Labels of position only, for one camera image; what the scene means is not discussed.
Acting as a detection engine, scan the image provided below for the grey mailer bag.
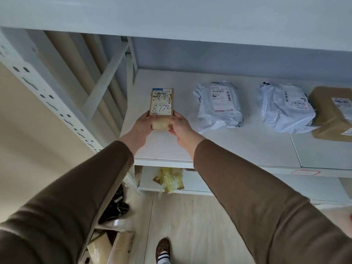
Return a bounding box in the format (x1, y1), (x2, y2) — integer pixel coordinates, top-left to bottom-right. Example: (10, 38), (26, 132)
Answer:
(192, 80), (244, 135)
(257, 81), (317, 135)

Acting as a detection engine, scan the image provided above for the narrow cardboard box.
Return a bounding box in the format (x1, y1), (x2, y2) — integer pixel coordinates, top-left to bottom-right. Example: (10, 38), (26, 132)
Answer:
(308, 86), (352, 143)

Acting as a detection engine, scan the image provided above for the large printed cardboard box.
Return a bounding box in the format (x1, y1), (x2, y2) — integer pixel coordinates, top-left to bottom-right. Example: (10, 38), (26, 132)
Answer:
(82, 219), (136, 264)

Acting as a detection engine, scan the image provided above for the glossy yellowish cardboard box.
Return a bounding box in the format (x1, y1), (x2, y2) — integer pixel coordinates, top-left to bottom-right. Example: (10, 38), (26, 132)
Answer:
(149, 88), (175, 133)

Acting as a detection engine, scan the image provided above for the white metal shelving rack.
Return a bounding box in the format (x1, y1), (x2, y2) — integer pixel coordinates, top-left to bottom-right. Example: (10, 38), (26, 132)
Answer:
(0, 0), (352, 209)

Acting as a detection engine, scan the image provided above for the person's left hand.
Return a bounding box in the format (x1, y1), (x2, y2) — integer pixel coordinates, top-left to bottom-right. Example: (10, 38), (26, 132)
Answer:
(127, 110), (157, 148)

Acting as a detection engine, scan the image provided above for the person's right hand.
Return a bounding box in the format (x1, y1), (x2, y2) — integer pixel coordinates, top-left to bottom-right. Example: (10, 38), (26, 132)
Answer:
(167, 111), (206, 158)

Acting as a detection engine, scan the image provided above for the yellow plastic bag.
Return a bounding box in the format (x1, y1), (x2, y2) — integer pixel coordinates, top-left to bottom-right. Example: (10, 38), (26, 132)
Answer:
(153, 167), (185, 194)

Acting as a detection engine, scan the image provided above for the black plastic bag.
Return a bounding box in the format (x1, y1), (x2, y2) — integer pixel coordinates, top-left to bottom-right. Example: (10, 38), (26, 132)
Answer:
(98, 184), (130, 225)

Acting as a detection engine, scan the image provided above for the person's left forearm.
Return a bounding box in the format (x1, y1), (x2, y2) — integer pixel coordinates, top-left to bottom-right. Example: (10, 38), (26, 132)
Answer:
(0, 134), (145, 264)

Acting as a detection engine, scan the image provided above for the person's brown shoe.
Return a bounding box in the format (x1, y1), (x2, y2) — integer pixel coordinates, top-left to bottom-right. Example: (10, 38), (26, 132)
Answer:
(155, 238), (171, 263)

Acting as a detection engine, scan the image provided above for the person's right forearm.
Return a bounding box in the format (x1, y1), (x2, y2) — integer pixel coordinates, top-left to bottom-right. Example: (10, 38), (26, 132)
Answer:
(187, 136), (352, 264)

